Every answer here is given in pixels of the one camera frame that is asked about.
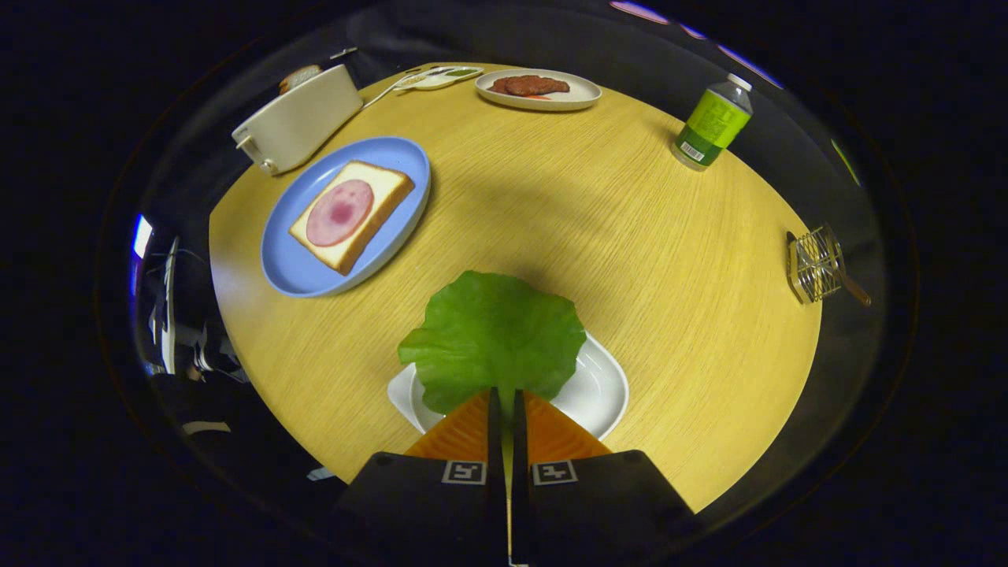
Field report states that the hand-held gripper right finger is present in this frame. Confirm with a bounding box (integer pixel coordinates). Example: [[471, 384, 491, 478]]
[[512, 388, 698, 567]]

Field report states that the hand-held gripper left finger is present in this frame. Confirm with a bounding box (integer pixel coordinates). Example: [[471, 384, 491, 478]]
[[335, 386, 509, 567]]

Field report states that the green lettuce leaf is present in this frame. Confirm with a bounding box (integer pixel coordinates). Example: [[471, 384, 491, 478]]
[[398, 270, 587, 417]]

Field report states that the toasted bread slice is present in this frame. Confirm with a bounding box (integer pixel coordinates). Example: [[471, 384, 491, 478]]
[[278, 65, 324, 95]]

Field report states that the white rounded rectangular plate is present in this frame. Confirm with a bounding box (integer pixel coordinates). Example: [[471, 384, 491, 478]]
[[386, 331, 631, 442]]

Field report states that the blue round plate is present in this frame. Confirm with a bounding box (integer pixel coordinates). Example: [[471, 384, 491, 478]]
[[260, 136, 432, 298]]

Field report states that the white bread slice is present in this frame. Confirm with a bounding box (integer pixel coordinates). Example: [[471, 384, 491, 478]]
[[288, 161, 416, 276]]

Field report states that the pink ham slice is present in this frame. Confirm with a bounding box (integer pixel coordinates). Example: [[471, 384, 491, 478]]
[[306, 179, 376, 248]]

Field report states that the white round plate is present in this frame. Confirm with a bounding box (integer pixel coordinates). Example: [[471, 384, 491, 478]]
[[475, 68, 603, 112]]

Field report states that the white device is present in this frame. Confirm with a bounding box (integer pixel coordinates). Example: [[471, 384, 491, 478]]
[[146, 236, 182, 375]]

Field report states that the white divided seasoning tray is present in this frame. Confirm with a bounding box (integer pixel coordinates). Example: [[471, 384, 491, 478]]
[[391, 65, 485, 92]]

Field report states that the green label plastic bottle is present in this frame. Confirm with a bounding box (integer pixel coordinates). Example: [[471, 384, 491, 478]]
[[672, 73, 754, 172]]

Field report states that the white toaster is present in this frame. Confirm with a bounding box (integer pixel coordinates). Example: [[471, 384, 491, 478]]
[[232, 63, 365, 176]]

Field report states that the lit computer monitor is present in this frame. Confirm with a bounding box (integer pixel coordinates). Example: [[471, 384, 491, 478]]
[[131, 213, 155, 261]]

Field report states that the metal wire toast rack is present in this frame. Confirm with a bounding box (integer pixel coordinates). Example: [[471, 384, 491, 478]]
[[785, 224, 873, 308]]

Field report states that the white power cable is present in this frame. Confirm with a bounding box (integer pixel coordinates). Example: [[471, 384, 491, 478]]
[[362, 67, 430, 109]]

